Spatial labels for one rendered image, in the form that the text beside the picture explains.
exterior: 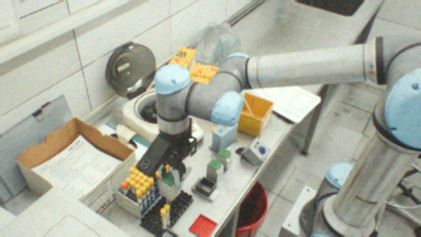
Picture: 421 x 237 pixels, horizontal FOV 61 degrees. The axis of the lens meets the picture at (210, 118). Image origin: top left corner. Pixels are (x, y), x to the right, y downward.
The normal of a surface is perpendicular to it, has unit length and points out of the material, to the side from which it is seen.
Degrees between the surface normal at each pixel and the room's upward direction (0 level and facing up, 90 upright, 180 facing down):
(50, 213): 0
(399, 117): 81
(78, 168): 1
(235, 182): 0
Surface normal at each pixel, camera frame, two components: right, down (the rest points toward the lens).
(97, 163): 0.07, -0.73
